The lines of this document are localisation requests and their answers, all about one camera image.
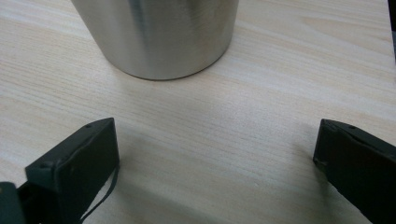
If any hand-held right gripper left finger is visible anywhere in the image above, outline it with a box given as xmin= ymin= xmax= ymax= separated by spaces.
xmin=17 ymin=117 xmax=121 ymax=224

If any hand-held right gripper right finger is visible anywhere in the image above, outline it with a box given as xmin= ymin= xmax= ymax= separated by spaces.
xmin=312 ymin=118 xmax=396 ymax=224

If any stainless steel cup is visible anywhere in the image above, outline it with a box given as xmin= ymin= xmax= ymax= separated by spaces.
xmin=70 ymin=0 xmax=241 ymax=81

